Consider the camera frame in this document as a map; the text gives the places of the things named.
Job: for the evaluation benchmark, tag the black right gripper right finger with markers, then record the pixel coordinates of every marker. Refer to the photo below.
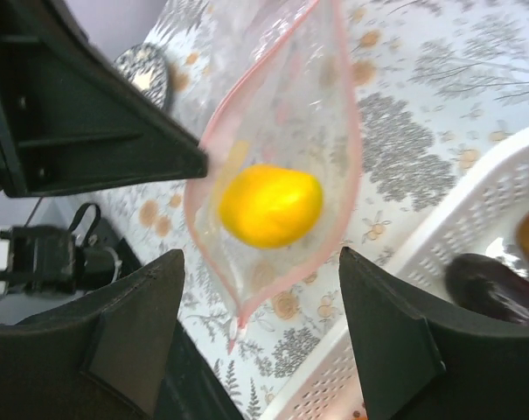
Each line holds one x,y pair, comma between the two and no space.
420,357

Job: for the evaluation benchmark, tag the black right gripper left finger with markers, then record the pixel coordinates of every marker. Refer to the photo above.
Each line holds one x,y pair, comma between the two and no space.
43,363

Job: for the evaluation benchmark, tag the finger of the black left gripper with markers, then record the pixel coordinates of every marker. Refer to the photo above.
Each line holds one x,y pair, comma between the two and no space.
69,123

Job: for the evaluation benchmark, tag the yellow mango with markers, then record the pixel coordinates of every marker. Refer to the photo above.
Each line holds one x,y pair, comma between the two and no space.
270,207

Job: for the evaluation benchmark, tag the clear zip top bag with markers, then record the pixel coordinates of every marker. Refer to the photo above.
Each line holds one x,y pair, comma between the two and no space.
289,103

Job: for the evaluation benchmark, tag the blue floral plate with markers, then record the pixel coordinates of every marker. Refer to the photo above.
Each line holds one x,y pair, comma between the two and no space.
145,66

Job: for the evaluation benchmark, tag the purple eggplant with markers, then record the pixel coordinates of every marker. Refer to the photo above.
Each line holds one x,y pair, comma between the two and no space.
485,286

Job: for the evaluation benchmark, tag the white perforated plastic basket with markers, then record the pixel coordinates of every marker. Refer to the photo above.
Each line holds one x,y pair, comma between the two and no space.
480,215

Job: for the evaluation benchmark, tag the floral patterned table mat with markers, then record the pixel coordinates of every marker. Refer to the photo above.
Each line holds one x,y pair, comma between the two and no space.
438,84

